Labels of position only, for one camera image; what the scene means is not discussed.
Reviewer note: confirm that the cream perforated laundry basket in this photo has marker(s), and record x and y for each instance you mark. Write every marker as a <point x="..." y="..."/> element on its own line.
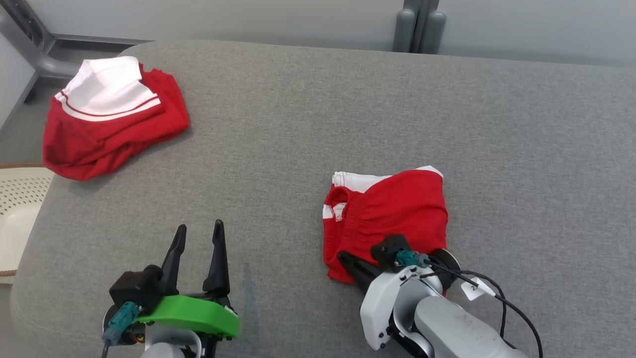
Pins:
<point x="20" y="199"/>

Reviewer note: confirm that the red shorts with white trim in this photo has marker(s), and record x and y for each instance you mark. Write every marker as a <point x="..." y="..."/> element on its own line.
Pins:
<point x="397" y="209"/>

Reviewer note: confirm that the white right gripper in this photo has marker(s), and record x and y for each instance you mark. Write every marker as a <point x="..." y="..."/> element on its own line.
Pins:
<point x="382" y="308"/>

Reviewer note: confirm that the red shirt with white sleeves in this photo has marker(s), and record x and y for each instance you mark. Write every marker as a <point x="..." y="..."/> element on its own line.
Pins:
<point x="99" y="144"/>

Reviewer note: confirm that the grey partition post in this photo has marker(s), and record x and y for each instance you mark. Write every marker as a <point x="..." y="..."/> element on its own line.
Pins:
<point x="405" y="30"/>

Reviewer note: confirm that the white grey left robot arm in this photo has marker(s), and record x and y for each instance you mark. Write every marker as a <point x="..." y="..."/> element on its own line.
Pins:
<point x="164" y="350"/>

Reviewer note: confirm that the grey metal frame rail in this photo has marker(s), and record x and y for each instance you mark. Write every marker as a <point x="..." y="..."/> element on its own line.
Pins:
<point x="49" y="62"/>

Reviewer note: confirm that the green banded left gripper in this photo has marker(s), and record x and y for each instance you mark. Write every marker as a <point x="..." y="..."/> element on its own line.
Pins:
<point x="198" y="315"/>

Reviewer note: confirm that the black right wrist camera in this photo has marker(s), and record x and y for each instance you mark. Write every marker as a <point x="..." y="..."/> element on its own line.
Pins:
<point x="392" y="248"/>

